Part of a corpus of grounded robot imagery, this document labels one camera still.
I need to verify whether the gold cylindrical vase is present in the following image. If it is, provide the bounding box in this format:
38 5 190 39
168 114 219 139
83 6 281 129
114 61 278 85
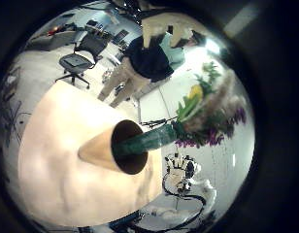
77 118 150 176

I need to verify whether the black office chair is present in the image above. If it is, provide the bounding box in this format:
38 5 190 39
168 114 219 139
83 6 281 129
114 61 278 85
54 31 109 90

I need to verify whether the person in dark shirt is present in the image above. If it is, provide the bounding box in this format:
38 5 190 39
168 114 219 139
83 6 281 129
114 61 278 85
97 30 206 110

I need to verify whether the artificial flower bouquet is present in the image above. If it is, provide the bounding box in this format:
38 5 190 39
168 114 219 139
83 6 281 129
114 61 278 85
112 60 249 160

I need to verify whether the black looped cable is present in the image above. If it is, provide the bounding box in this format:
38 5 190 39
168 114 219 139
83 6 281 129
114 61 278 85
161 174 208 229

